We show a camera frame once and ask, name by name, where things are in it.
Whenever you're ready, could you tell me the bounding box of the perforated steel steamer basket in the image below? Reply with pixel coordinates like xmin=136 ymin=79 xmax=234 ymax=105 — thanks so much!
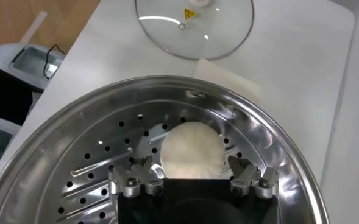
xmin=0 ymin=75 xmax=331 ymax=224

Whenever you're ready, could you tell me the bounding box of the thin black wire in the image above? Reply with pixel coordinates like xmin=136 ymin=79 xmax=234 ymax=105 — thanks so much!
xmin=43 ymin=44 xmax=66 ymax=80

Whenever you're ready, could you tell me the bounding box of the grey white robot base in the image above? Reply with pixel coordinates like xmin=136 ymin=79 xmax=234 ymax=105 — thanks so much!
xmin=0 ymin=42 xmax=66 ymax=174

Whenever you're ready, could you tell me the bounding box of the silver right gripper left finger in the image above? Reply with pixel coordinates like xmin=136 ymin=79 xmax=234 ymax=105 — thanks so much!
xmin=107 ymin=155 xmax=165 ymax=198

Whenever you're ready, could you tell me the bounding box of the white steamed baozi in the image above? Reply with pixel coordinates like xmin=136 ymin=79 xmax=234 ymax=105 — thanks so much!
xmin=160 ymin=121 xmax=226 ymax=180

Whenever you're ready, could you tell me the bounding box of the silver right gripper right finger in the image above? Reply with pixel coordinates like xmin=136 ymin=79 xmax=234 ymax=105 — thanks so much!
xmin=227 ymin=155 xmax=280 ymax=199

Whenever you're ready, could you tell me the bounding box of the round glass pot lid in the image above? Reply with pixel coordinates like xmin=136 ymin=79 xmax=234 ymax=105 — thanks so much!
xmin=134 ymin=0 xmax=255 ymax=61

